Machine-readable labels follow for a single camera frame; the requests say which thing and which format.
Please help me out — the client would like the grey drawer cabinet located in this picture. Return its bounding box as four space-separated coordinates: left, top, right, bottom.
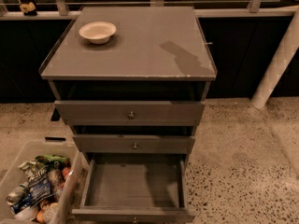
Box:
38 5 218 166

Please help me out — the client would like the grey middle drawer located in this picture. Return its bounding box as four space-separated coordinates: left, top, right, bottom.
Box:
73 134 194 154

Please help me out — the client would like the grey drawer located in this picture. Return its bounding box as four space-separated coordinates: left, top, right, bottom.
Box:
72 154 195 224
73 134 194 154
54 101 204 126

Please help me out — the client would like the grey top drawer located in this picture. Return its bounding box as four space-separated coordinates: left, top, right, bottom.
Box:
54 101 204 126

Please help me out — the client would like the grey bottom drawer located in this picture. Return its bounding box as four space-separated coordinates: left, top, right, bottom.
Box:
72 154 195 224

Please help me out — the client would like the silver can in bin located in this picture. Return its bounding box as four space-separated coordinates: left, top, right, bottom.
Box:
6 181 29 205

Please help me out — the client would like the white paper bowl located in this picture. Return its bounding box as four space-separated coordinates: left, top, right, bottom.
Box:
79 21 117 45

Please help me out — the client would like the green snack bag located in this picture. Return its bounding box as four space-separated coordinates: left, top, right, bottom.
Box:
18 154 72 177

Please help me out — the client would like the clear plastic bin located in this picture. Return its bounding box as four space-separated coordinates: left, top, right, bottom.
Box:
0 142 82 224

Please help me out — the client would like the blue chip bag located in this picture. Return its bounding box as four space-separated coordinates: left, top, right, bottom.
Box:
10 168 51 214

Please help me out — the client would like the white diagonal pole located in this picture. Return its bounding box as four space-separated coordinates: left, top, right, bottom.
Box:
251 8 299 109

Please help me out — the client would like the yellow black object on ledge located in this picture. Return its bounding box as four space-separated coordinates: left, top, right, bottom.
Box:
20 2 37 16

